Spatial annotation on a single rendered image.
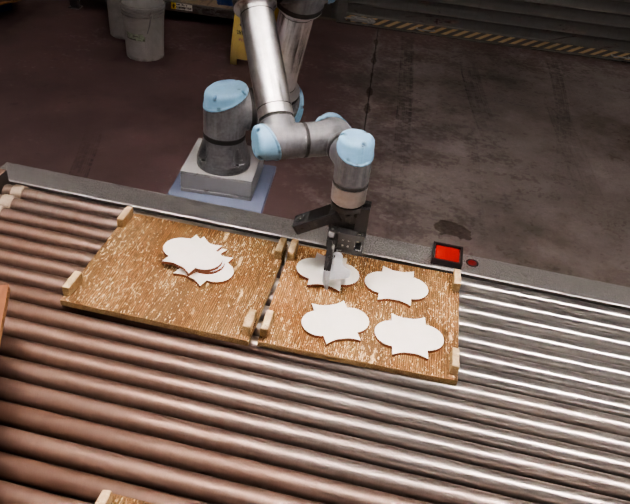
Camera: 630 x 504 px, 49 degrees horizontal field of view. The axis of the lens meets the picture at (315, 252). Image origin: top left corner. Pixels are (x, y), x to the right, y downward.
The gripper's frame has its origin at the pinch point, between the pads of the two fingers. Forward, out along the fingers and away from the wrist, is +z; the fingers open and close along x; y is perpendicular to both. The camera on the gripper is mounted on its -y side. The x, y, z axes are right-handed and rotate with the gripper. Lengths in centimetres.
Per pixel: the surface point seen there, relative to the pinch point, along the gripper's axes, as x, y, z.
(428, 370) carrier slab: -24.2, 24.8, 0.8
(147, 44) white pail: 313, -168, 83
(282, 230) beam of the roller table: 17.0, -14.2, 3.1
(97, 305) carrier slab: -25, -45, 1
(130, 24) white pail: 311, -178, 71
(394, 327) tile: -14.4, 16.9, 0.0
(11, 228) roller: -3, -76, 3
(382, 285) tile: -1.1, 12.9, 0.1
